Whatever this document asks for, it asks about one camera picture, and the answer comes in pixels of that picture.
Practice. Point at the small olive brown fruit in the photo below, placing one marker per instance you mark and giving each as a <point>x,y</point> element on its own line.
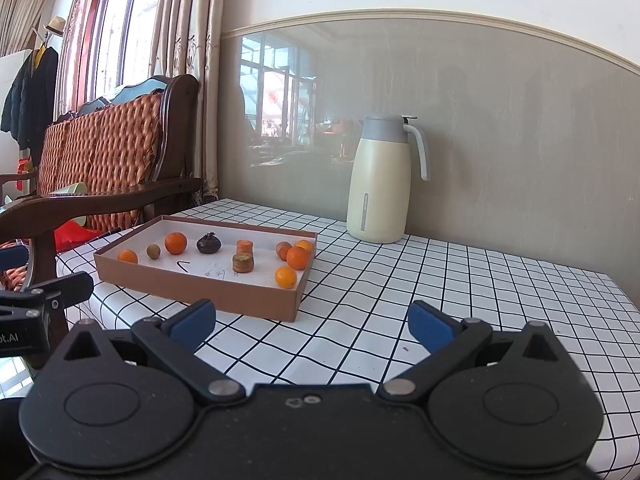
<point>153,251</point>

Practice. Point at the orange carrot piece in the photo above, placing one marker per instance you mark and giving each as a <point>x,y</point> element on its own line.
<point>245,246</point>
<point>243,262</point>
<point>282,250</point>

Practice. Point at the dark brown round fruit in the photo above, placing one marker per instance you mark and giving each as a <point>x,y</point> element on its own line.
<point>208,243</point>

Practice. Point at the red plastic bag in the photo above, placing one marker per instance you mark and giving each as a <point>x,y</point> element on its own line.
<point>75,237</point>

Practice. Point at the brown cardboard box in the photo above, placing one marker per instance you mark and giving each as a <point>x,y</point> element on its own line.
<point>225,300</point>

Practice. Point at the dark hanging jacket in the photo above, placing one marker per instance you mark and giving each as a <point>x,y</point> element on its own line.
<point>30,100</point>

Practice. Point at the red hanging ornament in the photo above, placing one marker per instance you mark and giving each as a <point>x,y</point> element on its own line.
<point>25,172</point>

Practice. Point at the straw hat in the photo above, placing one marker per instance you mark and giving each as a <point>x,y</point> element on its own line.
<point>56,25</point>

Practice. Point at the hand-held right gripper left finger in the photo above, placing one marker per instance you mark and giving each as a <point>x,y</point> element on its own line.
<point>195,322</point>

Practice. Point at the beige patterned curtain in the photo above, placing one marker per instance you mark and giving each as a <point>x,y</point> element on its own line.
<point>205,60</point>
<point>25,5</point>

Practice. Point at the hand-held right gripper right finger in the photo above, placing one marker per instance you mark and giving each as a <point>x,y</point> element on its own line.
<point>430,325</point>

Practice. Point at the yellow green paper cone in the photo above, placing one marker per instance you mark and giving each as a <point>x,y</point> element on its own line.
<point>70,189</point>

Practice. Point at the white cabinet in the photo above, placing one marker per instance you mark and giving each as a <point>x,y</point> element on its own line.
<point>7,170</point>

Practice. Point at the small orange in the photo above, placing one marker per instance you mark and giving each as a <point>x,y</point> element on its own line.
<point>127,256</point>
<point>175,242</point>
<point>285,277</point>
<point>298,259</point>
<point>305,245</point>

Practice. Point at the dark wooden armchair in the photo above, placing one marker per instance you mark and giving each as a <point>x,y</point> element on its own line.
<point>177,125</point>

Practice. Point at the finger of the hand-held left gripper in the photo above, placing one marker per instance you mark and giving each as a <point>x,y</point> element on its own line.
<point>70,287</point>
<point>12,258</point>

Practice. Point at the red framed window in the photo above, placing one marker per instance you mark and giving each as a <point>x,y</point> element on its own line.
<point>125,25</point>

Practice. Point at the black white checked tablecloth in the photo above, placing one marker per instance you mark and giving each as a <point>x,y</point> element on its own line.
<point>450,300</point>

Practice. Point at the cream thermos jug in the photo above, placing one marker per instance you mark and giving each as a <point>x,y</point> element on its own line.
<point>380,195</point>

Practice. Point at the orange woven chair cushion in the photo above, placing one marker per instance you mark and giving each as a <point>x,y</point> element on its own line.
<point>100,145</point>

